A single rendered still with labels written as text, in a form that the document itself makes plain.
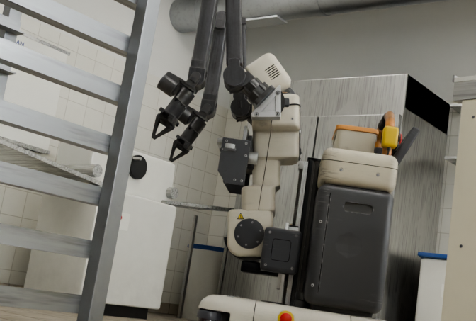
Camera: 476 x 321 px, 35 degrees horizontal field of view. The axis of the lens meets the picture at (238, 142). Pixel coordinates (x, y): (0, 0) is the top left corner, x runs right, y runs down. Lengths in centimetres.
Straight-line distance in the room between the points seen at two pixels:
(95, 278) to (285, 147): 153
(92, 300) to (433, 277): 442
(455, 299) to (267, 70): 123
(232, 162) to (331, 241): 46
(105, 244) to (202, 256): 553
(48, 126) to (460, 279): 103
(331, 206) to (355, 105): 341
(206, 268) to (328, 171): 437
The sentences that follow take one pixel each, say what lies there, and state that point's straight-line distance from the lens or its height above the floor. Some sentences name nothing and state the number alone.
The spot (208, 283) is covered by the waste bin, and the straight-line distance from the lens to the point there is 677.
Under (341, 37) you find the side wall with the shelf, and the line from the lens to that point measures 721.
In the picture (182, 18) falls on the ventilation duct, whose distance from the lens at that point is 706.
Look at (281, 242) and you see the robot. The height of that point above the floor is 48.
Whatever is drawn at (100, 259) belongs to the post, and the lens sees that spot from 126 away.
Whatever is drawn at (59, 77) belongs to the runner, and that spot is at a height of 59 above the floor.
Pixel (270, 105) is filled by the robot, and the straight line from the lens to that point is 256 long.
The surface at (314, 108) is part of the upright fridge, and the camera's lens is 603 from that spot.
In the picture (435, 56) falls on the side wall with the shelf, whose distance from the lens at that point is 669.
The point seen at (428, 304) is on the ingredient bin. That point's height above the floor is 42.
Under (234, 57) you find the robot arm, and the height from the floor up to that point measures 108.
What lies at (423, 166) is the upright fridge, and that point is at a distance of 595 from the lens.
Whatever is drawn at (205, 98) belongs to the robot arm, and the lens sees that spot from 302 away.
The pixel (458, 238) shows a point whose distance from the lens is 184.
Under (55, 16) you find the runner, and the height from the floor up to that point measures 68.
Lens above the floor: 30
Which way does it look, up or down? 11 degrees up
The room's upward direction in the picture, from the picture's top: 9 degrees clockwise
